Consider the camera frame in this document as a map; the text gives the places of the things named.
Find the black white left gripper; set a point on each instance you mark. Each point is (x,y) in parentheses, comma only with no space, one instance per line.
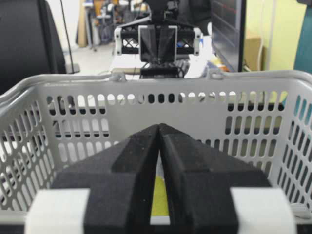
(158,42)

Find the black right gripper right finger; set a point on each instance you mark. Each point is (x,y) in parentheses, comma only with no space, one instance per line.
(198,179)

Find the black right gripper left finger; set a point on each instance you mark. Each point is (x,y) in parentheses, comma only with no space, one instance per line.
(121,183)

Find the yellow cloth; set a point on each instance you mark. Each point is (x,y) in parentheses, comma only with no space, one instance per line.
(160,202)

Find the grey plastic shopping basket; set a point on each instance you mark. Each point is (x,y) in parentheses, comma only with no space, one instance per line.
(49,122)

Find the black monitor screen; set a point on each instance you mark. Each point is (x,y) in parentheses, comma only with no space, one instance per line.
(228,32)

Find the cardboard box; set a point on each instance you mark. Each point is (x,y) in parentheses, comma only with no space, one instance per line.
(251,51)

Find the black floor stand pole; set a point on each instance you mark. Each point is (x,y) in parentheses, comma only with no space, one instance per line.
(72,70)

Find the black office chair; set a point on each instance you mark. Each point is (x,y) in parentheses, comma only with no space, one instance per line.
(29,42)

